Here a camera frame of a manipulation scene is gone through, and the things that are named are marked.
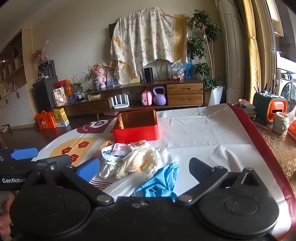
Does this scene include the white router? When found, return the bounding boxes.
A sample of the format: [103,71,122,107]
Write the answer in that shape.
[112,94,130,109]

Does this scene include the pink plush doll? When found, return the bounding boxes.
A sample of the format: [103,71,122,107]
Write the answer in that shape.
[92,62,107,88]

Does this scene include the wooden TV cabinet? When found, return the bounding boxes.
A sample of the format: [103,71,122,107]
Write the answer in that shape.
[59,77,205,116]

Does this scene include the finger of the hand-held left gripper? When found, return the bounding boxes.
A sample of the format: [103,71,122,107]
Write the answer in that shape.
[10,148,39,161]
[35,155,72,172]

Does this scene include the white washing machine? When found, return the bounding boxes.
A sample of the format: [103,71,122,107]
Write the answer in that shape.
[276,54,296,116]

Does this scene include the yellow curtain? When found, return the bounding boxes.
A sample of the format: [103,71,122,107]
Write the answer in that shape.
[242,0,263,103]

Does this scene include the green mug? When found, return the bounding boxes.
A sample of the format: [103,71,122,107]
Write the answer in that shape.
[273,112,289,135]

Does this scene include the red and orange gift bags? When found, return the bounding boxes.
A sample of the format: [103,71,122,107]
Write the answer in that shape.
[53,79,73,96]

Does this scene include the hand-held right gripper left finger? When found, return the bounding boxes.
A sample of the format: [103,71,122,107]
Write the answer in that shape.
[28,157,114,207]

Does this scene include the potted orchid plant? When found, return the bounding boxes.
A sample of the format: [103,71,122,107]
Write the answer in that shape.
[83,64,101,91]

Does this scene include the green and orange desk organizer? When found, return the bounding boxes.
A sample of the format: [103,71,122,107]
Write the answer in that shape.
[253,91,288,123]

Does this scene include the bunch of makeup brushes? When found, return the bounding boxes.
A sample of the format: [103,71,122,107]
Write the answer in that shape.
[254,74,278,96]

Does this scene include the gold patterned table cover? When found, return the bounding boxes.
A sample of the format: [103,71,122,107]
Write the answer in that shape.
[252,120,296,186]

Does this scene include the black television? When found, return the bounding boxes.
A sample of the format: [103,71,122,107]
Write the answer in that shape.
[109,23,118,50]

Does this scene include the cream lace cloth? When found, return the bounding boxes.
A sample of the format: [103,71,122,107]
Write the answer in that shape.
[116,141,162,179]

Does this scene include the pink printed face mask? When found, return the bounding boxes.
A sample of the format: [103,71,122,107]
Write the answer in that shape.
[112,143,126,156]

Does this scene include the floral sheet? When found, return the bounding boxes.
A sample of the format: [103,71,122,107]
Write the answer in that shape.
[110,7,192,84]

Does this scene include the blue rubber glove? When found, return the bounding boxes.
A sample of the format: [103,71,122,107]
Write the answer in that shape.
[134,161,179,201]

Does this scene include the orange gift box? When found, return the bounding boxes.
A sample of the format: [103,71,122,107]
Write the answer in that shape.
[35,111,57,130]

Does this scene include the framed picture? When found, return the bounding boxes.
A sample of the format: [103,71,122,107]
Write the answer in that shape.
[106,65,116,87]

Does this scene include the black tea machine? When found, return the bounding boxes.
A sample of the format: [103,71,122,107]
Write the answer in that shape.
[38,60,56,80]

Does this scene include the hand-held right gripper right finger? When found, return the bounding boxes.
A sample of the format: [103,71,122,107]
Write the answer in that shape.
[175,158,263,205]

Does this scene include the potted tree in white pot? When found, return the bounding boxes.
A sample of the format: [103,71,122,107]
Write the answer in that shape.
[187,9,226,106]

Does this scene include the person's left hand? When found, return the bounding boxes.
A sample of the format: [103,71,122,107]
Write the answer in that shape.
[0,199,13,235]

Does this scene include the small potted plant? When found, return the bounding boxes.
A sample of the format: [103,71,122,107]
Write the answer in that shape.
[66,74,85,94]

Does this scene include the red tin box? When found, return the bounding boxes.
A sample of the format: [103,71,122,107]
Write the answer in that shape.
[112,109,159,143]

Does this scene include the clear plastic bag of items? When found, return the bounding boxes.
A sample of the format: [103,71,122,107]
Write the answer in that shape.
[168,61,185,81]

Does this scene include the black speaker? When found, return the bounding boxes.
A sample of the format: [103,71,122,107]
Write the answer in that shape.
[144,67,154,82]

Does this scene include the beige standing air conditioner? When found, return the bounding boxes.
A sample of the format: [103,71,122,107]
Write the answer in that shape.
[215,0,248,105]

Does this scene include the black cabinet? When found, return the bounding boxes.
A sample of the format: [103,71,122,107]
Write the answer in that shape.
[32,79,59,112]

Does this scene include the dried flower vase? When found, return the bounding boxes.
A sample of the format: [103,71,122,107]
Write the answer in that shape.
[32,39,50,64]

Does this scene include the pink small case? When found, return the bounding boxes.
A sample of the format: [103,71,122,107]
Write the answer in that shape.
[141,89,153,106]

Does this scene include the wooden wall shelf unit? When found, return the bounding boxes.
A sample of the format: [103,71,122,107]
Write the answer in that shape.
[0,28,35,127]

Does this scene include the white blue-strap face mask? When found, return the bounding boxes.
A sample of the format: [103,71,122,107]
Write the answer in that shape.
[101,142,125,163]

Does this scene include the purple kettlebell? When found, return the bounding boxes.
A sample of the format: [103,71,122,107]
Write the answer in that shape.
[153,86,167,105]

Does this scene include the yellow carton with handle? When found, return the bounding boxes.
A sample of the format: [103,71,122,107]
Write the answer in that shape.
[52,108,70,127]

